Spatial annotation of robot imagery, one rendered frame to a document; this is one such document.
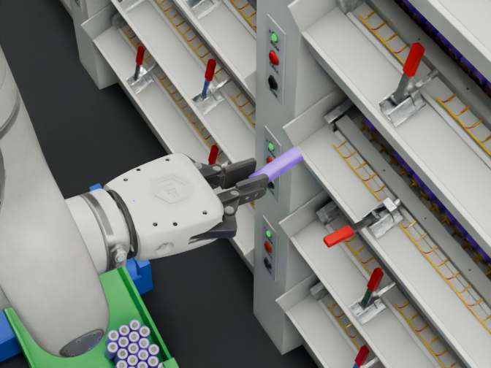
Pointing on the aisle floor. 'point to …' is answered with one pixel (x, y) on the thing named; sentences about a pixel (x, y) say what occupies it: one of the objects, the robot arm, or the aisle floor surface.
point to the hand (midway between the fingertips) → (244, 181)
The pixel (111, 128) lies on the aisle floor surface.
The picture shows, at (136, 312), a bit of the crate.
